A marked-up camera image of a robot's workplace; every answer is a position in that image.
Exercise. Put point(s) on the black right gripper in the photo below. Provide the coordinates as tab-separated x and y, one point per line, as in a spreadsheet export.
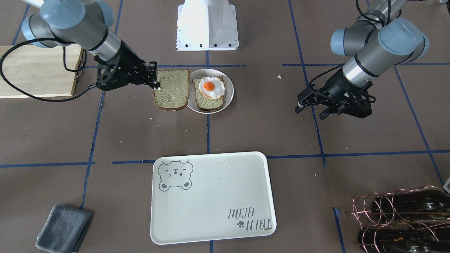
129	62

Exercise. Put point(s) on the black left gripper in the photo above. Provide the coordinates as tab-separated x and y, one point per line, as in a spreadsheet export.
336	85

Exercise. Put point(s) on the bread slice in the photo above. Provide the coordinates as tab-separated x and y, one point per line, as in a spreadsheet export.
173	93
204	103

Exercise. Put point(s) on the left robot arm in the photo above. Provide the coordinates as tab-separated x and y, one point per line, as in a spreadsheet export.
378	40

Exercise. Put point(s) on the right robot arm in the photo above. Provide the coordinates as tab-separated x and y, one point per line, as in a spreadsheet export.
86	23

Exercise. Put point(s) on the cream bear tray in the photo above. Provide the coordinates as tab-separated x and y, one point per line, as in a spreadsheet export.
211	197

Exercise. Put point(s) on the bread slice on plate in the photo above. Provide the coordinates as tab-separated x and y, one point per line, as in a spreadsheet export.
204	103

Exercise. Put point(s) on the fried egg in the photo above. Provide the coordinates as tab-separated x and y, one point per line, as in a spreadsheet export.
212	87

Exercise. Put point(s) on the white round plate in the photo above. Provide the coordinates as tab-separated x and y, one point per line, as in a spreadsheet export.
209	73

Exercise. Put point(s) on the wooden cutting board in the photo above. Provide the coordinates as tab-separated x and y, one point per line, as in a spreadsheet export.
39	71

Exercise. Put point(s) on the dark green wine bottle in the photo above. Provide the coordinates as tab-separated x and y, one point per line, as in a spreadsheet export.
426	204

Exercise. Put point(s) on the grey folded cloth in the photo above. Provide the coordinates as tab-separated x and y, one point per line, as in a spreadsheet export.
64	230

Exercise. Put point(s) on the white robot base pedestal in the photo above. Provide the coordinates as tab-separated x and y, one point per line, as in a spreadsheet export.
206	25

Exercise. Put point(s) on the copper wire bottle rack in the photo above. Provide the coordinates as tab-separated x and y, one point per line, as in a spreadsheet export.
403	221

